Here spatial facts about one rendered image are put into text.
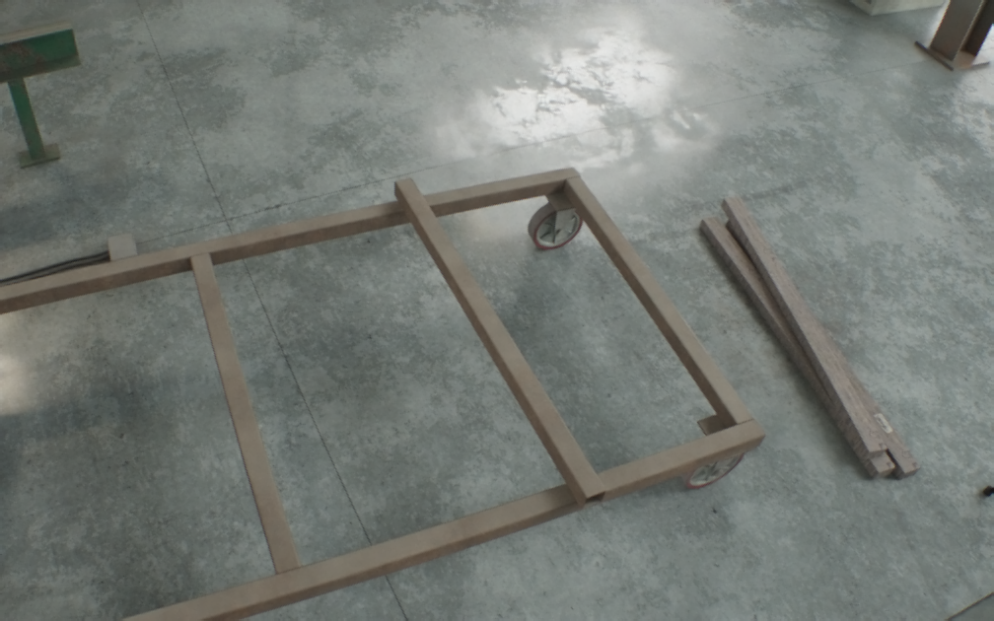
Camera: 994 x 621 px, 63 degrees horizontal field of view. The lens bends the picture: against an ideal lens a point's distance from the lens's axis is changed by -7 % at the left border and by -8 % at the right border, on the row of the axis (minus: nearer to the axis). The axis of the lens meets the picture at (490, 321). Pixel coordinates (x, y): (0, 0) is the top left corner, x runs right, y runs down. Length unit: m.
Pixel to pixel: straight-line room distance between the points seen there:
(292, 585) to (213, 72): 2.63
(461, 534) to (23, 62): 2.43
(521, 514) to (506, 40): 2.74
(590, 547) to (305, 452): 0.86
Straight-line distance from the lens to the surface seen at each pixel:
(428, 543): 2.09
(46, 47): 3.57
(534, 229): 3.07
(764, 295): 3.21
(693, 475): 2.58
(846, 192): 3.95
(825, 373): 2.99
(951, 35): 5.43
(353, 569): 2.06
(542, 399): 2.27
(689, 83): 4.31
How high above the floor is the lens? 2.16
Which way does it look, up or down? 48 degrees down
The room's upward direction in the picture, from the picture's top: 8 degrees clockwise
